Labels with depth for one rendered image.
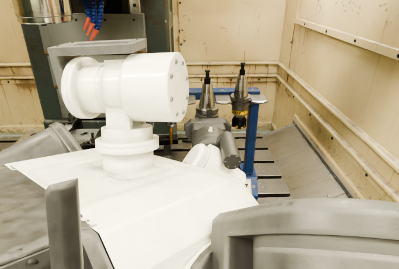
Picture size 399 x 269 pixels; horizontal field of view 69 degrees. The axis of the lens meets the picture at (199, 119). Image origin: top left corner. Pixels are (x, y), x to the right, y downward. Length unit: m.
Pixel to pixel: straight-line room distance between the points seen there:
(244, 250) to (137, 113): 0.15
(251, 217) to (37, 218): 0.13
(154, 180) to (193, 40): 1.59
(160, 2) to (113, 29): 0.24
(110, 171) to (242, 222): 0.16
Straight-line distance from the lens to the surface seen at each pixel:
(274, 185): 1.06
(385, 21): 1.01
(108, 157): 0.29
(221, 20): 1.81
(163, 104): 0.25
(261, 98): 0.92
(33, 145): 0.48
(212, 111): 0.77
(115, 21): 1.43
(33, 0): 0.98
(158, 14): 1.45
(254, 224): 0.16
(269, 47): 1.89
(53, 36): 1.54
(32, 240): 0.19
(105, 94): 0.28
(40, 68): 1.66
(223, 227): 0.19
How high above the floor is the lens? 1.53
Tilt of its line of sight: 25 degrees down
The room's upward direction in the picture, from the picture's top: straight up
